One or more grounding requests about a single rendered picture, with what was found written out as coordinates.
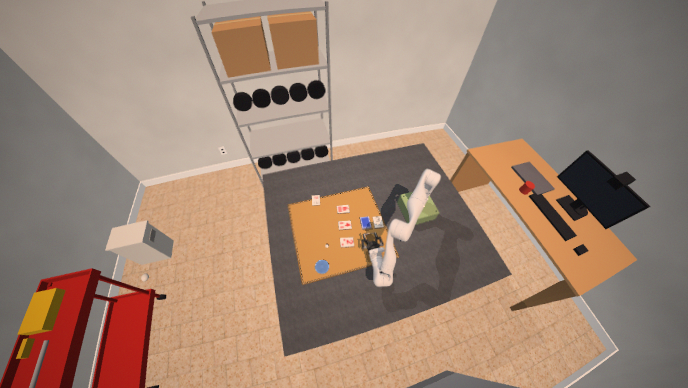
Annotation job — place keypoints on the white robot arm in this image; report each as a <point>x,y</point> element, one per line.
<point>402,230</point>

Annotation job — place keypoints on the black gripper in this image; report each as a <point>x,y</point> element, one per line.
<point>371,243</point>

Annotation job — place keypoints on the blue round disc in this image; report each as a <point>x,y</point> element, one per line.
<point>322,266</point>

